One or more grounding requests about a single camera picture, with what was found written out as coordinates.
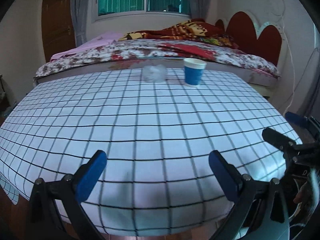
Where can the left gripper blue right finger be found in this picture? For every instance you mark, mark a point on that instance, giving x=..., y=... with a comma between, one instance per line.
x=227, y=176

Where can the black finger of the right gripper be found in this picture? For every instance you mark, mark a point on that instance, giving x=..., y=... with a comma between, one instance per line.
x=280, y=141

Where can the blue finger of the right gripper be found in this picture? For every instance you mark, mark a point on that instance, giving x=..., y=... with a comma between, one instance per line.
x=297, y=120

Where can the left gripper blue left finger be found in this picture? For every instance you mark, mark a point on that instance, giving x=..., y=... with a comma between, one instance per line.
x=86, y=177

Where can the blue paper cup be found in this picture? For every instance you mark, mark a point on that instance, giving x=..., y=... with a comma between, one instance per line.
x=193, y=70

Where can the clear plastic bag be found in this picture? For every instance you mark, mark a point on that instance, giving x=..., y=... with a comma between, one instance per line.
x=154, y=74

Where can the black trash bin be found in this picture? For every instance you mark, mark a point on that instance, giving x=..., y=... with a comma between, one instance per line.
x=290, y=189

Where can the person right hand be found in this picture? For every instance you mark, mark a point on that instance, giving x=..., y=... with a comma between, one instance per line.
x=308, y=194

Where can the white checkered tablecloth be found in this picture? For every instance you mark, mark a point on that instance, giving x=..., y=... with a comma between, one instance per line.
x=157, y=138

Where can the red heart headboard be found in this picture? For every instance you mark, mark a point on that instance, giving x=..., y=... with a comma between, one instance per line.
x=266, y=40

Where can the bed with floral sheet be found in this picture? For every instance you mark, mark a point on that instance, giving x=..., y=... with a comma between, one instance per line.
x=131, y=54

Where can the red patterned blanket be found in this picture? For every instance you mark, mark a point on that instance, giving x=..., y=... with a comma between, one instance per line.
x=197, y=30

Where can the brown wooden door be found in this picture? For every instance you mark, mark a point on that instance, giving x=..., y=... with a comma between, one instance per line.
x=57, y=27

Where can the grey curtain left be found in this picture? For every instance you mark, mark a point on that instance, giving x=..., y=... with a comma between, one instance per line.
x=79, y=10

